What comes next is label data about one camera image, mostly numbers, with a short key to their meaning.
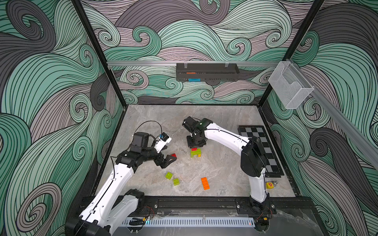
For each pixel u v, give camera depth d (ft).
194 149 2.75
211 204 2.44
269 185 2.55
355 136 1.78
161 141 2.12
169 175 2.68
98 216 1.28
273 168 2.74
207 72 3.39
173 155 2.95
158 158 2.13
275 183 2.56
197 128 2.07
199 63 3.03
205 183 2.63
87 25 2.54
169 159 2.14
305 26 2.55
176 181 2.63
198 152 2.88
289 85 2.56
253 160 1.59
